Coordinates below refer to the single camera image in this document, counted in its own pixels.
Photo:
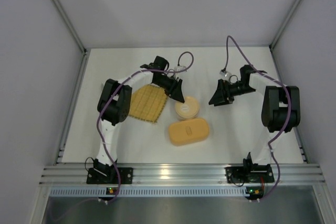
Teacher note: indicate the right aluminium frame post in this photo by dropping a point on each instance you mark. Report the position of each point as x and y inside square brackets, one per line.
[293, 8]

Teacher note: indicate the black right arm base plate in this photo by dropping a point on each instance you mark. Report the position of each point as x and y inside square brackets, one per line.
[240, 175]

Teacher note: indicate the aluminium frame post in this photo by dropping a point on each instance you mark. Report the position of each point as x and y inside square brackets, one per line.
[67, 22]
[293, 8]

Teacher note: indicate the beige oblong lunch box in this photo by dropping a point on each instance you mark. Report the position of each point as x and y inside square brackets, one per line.
[185, 140]

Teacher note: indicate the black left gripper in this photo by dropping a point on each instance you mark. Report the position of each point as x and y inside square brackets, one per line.
[172, 87]

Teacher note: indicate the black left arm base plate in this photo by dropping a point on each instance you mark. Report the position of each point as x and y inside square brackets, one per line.
[125, 176]

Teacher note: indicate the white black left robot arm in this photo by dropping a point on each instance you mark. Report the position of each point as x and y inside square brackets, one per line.
[114, 107]

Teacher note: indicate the slotted grey cable duct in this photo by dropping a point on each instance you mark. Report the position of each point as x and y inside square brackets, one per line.
[98, 191]

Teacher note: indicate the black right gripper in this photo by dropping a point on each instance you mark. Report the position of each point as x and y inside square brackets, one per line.
[223, 91]

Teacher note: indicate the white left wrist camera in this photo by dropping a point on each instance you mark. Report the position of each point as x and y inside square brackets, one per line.
[179, 69]

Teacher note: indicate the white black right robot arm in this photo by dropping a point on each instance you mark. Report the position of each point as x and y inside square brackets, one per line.
[280, 114]

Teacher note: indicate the aluminium mounting rail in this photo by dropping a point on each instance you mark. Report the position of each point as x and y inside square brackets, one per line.
[181, 174]

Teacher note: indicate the left aluminium frame post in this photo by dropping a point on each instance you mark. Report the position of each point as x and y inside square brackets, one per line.
[67, 22]

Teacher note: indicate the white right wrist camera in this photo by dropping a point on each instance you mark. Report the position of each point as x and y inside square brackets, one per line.
[225, 74]

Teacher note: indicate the round beige lid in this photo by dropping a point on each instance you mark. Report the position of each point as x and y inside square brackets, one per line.
[190, 103]

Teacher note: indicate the beige oblong lunch box lid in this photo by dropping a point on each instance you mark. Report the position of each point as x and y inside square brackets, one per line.
[192, 127]

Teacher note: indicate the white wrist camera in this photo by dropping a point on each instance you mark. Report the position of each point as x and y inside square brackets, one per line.
[179, 69]
[225, 74]

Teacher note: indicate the woven bamboo tray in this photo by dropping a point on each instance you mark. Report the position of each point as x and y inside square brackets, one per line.
[147, 103]

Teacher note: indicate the round metal bowl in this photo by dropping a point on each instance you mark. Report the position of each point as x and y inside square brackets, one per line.
[186, 115]

